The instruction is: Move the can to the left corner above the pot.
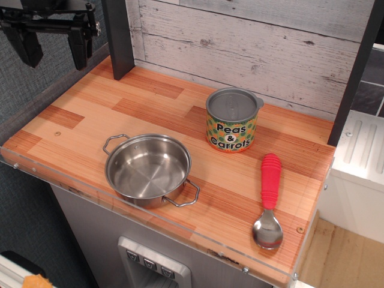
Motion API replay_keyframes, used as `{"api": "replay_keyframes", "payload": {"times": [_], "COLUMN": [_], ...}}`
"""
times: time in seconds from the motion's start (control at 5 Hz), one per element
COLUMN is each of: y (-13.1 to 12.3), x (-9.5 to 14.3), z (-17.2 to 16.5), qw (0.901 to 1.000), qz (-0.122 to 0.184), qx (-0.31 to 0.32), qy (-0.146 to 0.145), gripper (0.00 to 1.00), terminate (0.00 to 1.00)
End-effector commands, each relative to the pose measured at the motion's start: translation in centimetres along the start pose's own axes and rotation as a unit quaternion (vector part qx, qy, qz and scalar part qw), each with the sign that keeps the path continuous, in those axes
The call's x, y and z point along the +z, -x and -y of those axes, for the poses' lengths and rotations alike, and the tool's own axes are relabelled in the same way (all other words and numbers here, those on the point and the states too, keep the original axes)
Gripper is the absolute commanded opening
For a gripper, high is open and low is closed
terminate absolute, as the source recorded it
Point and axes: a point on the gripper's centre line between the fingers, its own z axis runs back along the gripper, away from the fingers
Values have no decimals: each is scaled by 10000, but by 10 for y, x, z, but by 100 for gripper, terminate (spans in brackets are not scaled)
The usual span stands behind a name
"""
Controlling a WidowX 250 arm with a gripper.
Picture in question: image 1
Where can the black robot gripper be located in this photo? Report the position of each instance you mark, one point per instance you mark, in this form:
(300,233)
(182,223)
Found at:
(26,18)

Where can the peas and carrots can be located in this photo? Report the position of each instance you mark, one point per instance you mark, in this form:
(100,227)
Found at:
(231,117)

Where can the stainless steel pot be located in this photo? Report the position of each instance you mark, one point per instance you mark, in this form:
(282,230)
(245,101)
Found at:
(150,170)

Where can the grey cabinet front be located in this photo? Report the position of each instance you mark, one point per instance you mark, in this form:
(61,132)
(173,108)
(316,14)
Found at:
(99,232)

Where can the orange sponge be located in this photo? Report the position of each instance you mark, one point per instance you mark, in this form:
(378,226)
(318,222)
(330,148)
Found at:
(36,281)

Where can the grey dispenser panel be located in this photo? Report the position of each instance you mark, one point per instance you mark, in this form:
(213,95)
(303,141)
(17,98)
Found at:
(153,264)

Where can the white toy sink unit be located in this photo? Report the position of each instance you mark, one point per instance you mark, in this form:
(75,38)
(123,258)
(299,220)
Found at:
(353,194)

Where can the dark grey left post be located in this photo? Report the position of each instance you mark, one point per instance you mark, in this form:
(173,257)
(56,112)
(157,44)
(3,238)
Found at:
(119,37)

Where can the dark grey post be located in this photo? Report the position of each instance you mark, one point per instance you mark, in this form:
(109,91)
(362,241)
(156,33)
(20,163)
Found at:
(119,37)
(362,57)

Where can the red handled metal spoon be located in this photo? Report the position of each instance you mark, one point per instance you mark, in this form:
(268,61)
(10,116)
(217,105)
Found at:
(267,231)

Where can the dark grey right post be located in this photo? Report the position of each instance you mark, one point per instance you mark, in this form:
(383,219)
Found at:
(362,57)

